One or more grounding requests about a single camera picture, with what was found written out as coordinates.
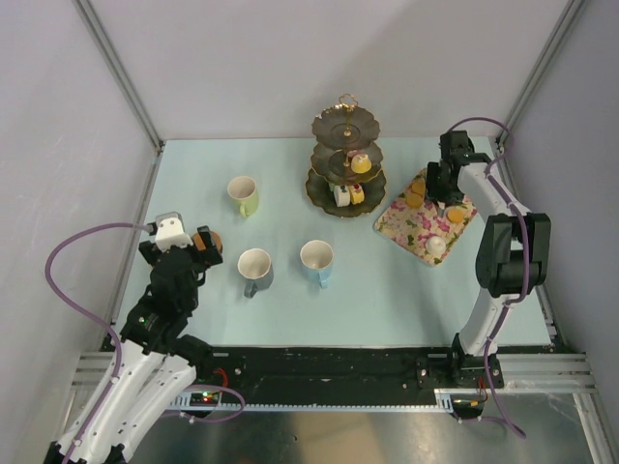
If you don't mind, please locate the orange macaron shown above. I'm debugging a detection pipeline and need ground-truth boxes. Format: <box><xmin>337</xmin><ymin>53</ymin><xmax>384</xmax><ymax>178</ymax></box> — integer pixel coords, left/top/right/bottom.
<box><xmin>446</xmin><ymin>207</ymin><xmax>466</xmax><ymax>223</ymax></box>
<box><xmin>405</xmin><ymin>192</ymin><xmax>424</xmax><ymax>209</ymax></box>
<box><xmin>411</xmin><ymin>180</ymin><xmax>426</xmax><ymax>196</ymax></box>

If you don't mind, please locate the yellow round pastry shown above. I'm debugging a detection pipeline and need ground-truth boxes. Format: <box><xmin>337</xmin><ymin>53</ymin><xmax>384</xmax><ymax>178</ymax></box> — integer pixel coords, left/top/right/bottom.
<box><xmin>350</xmin><ymin>153</ymin><xmax>372</xmax><ymax>174</ymax></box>

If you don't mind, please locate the white cupcake pastry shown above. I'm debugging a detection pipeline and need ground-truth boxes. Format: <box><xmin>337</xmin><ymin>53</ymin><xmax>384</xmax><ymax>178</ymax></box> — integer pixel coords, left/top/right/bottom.
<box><xmin>426</xmin><ymin>235</ymin><xmax>447</xmax><ymax>257</ymax></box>

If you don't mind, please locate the white cup pastry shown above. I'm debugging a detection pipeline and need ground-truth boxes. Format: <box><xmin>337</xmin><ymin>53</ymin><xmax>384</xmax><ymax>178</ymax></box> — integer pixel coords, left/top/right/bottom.
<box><xmin>333</xmin><ymin>185</ymin><xmax>351</xmax><ymax>208</ymax></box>

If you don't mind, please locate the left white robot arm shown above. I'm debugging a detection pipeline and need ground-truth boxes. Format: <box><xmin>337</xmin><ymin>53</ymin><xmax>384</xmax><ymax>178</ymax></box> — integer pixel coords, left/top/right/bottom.
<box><xmin>44</xmin><ymin>219</ymin><xmax>223</xmax><ymax>463</ymax></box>

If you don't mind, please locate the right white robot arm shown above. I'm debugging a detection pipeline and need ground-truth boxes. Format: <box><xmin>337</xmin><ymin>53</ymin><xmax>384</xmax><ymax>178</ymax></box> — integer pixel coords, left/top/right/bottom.
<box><xmin>426</xmin><ymin>130</ymin><xmax>551</xmax><ymax>388</ymax></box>

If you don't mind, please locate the wooden coaster stack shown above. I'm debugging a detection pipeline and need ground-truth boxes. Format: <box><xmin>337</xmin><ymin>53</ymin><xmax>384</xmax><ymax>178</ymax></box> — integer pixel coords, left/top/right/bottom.
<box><xmin>192</xmin><ymin>231</ymin><xmax>223</xmax><ymax>257</ymax></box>

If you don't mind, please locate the grey mug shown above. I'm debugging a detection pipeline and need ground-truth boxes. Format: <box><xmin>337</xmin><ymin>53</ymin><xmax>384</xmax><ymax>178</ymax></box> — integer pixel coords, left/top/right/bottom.
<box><xmin>237</xmin><ymin>248</ymin><xmax>274</xmax><ymax>299</ymax></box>

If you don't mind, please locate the green mug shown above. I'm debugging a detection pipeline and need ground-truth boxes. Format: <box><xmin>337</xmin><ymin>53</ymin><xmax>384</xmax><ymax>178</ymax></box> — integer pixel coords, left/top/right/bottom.
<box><xmin>227</xmin><ymin>176</ymin><xmax>259</xmax><ymax>218</ymax></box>

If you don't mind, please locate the floral rectangular tray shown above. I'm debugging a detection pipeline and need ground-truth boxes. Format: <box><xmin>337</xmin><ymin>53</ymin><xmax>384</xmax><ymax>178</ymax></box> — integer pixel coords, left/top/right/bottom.
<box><xmin>373</xmin><ymin>168</ymin><xmax>478</xmax><ymax>267</ymax></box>

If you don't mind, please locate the circuit board with leds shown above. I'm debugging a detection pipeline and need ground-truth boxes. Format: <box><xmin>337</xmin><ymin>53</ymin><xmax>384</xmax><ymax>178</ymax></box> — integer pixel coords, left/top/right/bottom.
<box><xmin>190</xmin><ymin>391</ymin><xmax>221</xmax><ymax>406</ymax></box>

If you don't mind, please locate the blue mug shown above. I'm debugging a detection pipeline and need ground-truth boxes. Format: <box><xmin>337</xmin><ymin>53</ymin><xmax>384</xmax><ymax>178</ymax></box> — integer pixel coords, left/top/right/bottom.
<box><xmin>300</xmin><ymin>240</ymin><xmax>335</xmax><ymax>289</ymax></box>

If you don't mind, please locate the three-tier dark cake stand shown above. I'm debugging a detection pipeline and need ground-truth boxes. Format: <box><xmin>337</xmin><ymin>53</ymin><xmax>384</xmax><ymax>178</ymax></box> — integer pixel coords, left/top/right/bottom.
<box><xmin>305</xmin><ymin>93</ymin><xmax>386</xmax><ymax>218</ymax></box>

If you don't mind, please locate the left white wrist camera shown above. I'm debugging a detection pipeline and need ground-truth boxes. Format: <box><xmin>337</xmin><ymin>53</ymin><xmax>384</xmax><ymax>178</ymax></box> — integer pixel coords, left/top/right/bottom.
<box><xmin>148</xmin><ymin>212</ymin><xmax>192</xmax><ymax>252</ymax></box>

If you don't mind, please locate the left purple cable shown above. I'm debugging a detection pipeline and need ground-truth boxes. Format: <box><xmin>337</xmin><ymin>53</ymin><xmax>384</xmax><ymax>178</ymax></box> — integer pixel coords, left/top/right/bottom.
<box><xmin>44</xmin><ymin>221</ymin><xmax>247</xmax><ymax>464</ymax></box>

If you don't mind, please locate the right aluminium frame post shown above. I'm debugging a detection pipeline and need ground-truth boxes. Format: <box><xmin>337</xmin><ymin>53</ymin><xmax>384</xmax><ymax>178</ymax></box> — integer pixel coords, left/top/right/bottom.
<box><xmin>495</xmin><ymin>0</ymin><xmax>590</xmax><ymax>149</ymax></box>

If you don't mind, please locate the aluminium frame post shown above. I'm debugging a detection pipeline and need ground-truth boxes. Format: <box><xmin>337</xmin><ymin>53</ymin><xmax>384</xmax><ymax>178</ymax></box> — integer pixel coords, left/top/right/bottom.
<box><xmin>73</xmin><ymin>0</ymin><xmax>164</xmax><ymax>155</ymax></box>
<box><xmin>495</xmin><ymin>0</ymin><xmax>590</xmax><ymax>149</ymax></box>

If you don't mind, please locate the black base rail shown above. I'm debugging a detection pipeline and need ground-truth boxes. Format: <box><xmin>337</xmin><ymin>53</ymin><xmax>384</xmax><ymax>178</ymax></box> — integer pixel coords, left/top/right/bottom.
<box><xmin>101</xmin><ymin>343</ymin><xmax>504</xmax><ymax>408</ymax></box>

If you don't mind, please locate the left aluminium frame post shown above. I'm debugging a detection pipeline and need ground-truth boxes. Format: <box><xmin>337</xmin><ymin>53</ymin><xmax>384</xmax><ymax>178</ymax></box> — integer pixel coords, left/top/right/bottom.
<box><xmin>73</xmin><ymin>0</ymin><xmax>164</xmax><ymax>155</ymax></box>

